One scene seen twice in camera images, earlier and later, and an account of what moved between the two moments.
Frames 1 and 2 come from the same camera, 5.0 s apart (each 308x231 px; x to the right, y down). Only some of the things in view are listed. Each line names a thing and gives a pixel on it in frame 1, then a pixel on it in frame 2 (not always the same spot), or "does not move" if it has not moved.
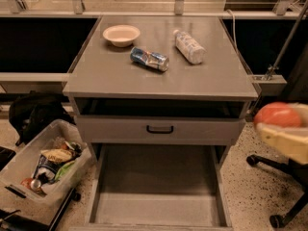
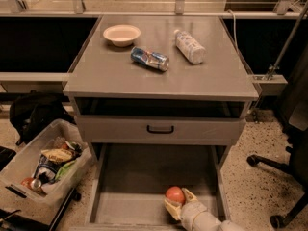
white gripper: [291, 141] -> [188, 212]
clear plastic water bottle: [190, 48] does not move
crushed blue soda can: [149, 58] does not move
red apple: [278, 113] -> [175, 193]
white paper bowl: [121, 36] does not move
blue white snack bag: [45, 169] does not move
